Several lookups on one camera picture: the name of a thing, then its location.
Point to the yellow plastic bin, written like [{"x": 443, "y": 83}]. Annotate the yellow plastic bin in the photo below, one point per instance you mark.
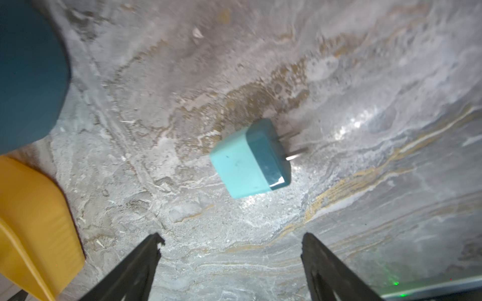
[{"x": 40, "y": 248}]

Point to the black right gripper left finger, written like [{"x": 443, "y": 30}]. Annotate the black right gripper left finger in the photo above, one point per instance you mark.
[{"x": 133, "y": 278}]

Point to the dark teal plastic bin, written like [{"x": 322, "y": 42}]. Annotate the dark teal plastic bin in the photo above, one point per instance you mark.
[{"x": 35, "y": 75}]

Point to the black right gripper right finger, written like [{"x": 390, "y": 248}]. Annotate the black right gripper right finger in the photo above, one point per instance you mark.
[{"x": 328, "y": 278}]

